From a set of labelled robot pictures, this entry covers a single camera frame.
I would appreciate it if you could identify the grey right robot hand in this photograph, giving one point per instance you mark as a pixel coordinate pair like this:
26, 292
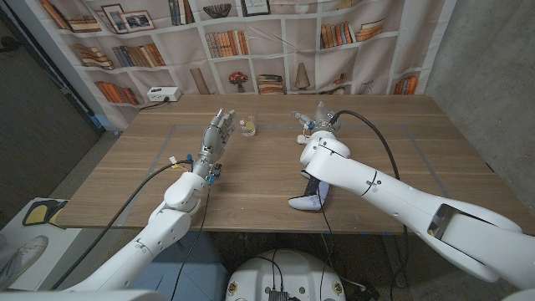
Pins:
324, 121

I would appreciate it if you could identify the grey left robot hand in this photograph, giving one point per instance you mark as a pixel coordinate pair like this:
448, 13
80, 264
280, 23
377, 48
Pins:
213, 142

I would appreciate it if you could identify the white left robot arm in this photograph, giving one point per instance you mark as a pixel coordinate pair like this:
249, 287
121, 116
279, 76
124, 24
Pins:
167, 226

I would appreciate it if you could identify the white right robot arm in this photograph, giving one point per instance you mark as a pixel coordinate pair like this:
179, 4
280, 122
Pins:
397, 196

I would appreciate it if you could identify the clear glass cup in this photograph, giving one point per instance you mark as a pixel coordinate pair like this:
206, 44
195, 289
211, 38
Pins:
248, 130

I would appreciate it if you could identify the yellow ball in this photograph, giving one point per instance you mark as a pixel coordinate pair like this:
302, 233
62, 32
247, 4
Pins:
250, 125

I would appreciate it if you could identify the white power strip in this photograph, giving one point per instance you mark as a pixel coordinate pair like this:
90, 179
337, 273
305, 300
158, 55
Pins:
163, 94

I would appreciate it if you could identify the grey tape outline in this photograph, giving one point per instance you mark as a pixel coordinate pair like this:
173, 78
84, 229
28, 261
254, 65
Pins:
146, 175

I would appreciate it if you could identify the printed bookshelf backdrop cloth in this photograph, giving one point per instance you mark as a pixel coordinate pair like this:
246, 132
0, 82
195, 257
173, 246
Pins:
292, 50

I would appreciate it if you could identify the white game controller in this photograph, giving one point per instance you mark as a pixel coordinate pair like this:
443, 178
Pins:
305, 203

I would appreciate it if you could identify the blue floor pad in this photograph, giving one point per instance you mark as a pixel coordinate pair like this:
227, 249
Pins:
200, 271

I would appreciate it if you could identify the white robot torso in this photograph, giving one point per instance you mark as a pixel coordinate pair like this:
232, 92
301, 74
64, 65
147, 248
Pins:
288, 271

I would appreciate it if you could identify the white sheet with yellow shape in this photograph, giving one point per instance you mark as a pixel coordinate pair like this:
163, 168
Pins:
39, 213

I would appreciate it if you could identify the white shoe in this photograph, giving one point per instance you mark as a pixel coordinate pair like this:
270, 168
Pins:
25, 255

